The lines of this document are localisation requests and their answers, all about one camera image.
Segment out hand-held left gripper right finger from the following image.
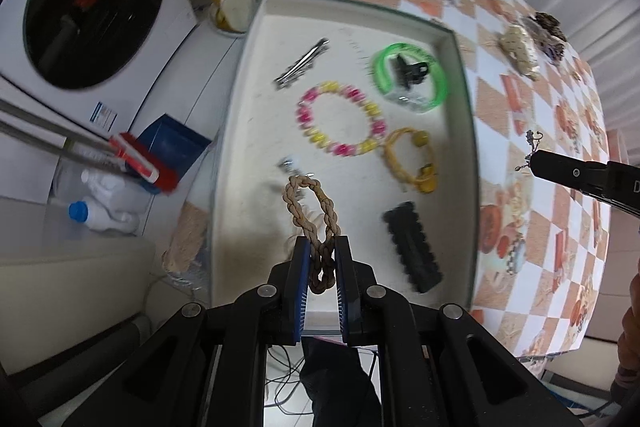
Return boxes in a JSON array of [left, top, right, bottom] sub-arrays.
[[335, 236, 583, 427]]

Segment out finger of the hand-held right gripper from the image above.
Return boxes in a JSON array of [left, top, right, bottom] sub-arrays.
[[530, 149, 640, 218]]

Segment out silver dangling earring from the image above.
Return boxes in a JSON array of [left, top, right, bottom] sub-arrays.
[[515, 129, 546, 172]]

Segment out black floor cables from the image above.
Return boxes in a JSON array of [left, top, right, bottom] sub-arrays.
[[265, 347, 311, 408]]

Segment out black fuzzy hair clip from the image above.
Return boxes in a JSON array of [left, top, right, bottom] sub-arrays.
[[381, 201, 445, 295]]

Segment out silver star hair clip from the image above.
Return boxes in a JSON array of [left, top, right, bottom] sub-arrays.
[[272, 38, 331, 88]]

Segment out beige woven object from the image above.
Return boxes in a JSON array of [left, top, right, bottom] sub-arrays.
[[162, 202, 211, 275]]

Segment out white bottle with blue cap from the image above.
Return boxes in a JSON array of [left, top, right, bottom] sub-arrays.
[[67, 199, 141, 235]]

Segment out pink yellow bead bracelet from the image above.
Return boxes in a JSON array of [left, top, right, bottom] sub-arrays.
[[296, 81, 388, 158]]

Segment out green translucent bangle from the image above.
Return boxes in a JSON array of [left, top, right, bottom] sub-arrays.
[[372, 42, 448, 112]]

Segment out blue box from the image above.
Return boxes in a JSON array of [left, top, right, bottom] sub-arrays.
[[135, 114, 213, 172]]

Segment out yellow braided hair tie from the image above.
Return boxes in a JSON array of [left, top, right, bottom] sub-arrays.
[[382, 127, 437, 195]]

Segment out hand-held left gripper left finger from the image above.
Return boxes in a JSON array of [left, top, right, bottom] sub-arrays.
[[37, 237, 312, 427]]

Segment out dark patterned scrunchie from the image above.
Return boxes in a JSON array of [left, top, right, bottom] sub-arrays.
[[532, 11, 568, 45]]

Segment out brown braided hair tie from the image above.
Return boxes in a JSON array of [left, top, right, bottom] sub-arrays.
[[284, 174, 342, 294]]

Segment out cream dotted scrunchie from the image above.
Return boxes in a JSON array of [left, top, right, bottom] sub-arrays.
[[497, 24, 541, 80]]

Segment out red brush with metal handle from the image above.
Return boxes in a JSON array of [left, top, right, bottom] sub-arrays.
[[0, 99, 180, 195]]

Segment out green-edged jewelry tray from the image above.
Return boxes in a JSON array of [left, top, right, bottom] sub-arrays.
[[205, 0, 483, 343]]

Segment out white plastic bottle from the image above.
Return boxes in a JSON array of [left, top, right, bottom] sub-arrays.
[[80, 169, 151, 208]]

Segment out checkered printed tablecloth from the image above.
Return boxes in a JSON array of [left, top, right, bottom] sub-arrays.
[[320, 0, 613, 358]]

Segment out person's dark trouser leg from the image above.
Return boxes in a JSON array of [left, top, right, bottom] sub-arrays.
[[300, 337, 383, 427]]

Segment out purple scrunchie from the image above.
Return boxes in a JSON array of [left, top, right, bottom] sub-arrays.
[[542, 39, 568, 65]]

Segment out small black claw clip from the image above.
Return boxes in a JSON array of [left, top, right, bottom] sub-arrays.
[[390, 54, 432, 88]]

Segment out white washing machine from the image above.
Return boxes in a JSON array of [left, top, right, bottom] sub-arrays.
[[0, 0, 201, 138]]

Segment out person's right hand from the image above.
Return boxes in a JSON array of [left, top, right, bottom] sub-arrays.
[[619, 274, 640, 373]]

